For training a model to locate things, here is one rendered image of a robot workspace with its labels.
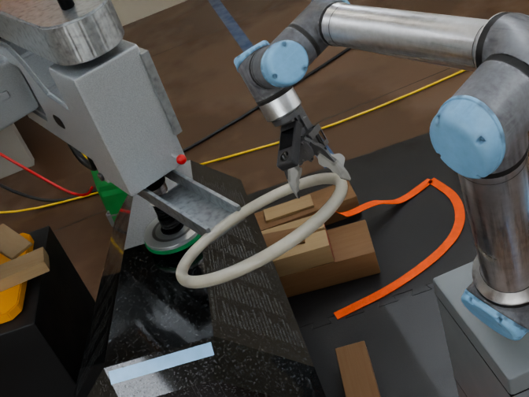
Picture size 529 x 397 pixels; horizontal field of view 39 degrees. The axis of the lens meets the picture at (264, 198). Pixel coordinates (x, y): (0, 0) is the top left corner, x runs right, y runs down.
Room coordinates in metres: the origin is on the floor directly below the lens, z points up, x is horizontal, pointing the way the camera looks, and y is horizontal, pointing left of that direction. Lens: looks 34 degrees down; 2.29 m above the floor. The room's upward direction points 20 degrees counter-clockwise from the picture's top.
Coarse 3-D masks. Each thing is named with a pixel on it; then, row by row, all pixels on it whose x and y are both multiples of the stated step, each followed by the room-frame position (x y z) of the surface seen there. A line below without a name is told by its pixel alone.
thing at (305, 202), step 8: (296, 200) 3.04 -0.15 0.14; (304, 200) 3.01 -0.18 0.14; (312, 200) 2.99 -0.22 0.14; (272, 208) 3.05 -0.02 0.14; (280, 208) 3.02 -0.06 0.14; (288, 208) 3.00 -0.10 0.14; (296, 208) 2.98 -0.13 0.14; (304, 208) 2.95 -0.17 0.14; (264, 216) 3.01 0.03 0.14; (272, 216) 2.98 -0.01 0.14; (280, 216) 2.96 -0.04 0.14
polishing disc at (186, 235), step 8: (152, 224) 2.15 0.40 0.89; (160, 224) 2.13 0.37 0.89; (144, 232) 2.12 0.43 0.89; (152, 232) 2.10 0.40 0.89; (160, 232) 2.08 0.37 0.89; (184, 232) 2.03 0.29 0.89; (192, 232) 2.02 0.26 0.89; (144, 240) 2.07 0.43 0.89; (152, 240) 2.05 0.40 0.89; (160, 240) 2.04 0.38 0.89; (168, 240) 2.02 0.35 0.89; (176, 240) 2.00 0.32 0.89; (184, 240) 1.99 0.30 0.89; (152, 248) 2.02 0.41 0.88; (160, 248) 2.00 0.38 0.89; (168, 248) 1.99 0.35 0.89
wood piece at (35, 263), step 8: (40, 248) 2.35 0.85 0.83; (24, 256) 2.34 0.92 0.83; (32, 256) 2.32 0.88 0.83; (40, 256) 2.30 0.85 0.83; (48, 256) 2.35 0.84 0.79; (8, 264) 2.33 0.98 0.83; (16, 264) 2.31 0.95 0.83; (24, 264) 2.29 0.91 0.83; (32, 264) 2.27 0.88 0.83; (40, 264) 2.26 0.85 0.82; (48, 264) 2.29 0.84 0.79; (0, 272) 2.30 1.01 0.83; (8, 272) 2.28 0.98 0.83; (16, 272) 2.26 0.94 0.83; (24, 272) 2.26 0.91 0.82; (32, 272) 2.26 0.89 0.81; (40, 272) 2.26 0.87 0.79; (0, 280) 2.25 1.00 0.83; (8, 280) 2.25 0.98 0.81; (16, 280) 2.25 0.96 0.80; (24, 280) 2.25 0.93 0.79; (0, 288) 2.25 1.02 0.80; (8, 288) 2.25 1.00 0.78
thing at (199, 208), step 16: (176, 176) 2.02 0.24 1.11; (144, 192) 1.99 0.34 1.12; (176, 192) 1.97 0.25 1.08; (192, 192) 1.94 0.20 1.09; (208, 192) 1.84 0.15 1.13; (160, 208) 1.92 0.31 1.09; (176, 208) 1.81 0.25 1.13; (192, 208) 1.85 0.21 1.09; (208, 208) 1.82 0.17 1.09; (224, 208) 1.78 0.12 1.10; (240, 208) 1.71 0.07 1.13; (192, 224) 1.73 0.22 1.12; (208, 224) 1.74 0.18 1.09
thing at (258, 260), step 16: (320, 176) 1.60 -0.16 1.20; (336, 176) 1.52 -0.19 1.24; (272, 192) 1.70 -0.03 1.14; (288, 192) 1.68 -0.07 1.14; (336, 192) 1.41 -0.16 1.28; (256, 208) 1.70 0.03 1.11; (320, 208) 1.36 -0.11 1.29; (336, 208) 1.36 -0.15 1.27; (224, 224) 1.68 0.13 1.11; (304, 224) 1.31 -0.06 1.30; (320, 224) 1.31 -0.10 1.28; (208, 240) 1.63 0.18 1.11; (288, 240) 1.28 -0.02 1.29; (192, 256) 1.56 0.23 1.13; (256, 256) 1.28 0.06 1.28; (272, 256) 1.27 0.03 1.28; (176, 272) 1.47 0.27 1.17; (224, 272) 1.29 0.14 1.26; (240, 272) 1.28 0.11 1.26
